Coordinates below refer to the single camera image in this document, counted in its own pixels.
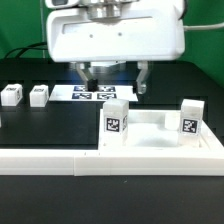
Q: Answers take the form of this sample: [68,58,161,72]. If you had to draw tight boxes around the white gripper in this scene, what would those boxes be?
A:
[47,5,185,94]

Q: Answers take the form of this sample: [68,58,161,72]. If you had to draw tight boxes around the white square tabletop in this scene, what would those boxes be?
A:
[98,109,224,156]

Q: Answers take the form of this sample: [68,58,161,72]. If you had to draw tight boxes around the white sheet with tags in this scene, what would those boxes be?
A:
[49,85,138,102]

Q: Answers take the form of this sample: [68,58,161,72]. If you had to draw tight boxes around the white L-shaped obstacle fence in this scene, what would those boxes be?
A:
[0,149,224,176]

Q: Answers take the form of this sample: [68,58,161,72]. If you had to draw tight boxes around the black cable bundle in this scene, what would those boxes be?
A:
[2,41,49,60]

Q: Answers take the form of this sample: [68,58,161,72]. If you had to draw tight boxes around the white camera cable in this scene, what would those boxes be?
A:
[183,22,224,33]

